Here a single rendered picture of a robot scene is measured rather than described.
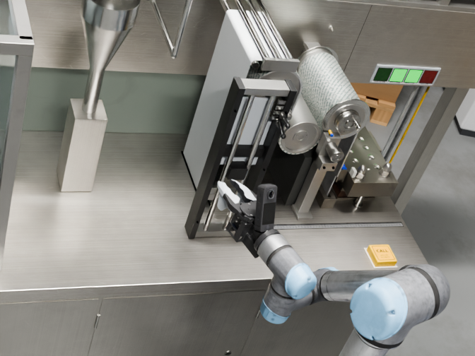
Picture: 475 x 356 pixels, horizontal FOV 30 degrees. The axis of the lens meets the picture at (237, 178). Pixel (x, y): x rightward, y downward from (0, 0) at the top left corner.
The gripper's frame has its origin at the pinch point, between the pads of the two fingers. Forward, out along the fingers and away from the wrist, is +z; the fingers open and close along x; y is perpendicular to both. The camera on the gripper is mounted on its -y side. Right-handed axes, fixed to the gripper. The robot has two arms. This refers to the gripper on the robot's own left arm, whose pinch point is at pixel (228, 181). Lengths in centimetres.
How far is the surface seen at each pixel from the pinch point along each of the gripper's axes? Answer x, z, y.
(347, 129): 48.5, 9.4, -5.9
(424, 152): 144, 36, 34
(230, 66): 17.1, 32.2, -12.1
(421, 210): 211, 57, 96
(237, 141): 9.1, 10.9, -3.5
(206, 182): 6.2, 12.3, 11.7
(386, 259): 61, -18, 23
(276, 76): 22.2, 20.1, -17.5
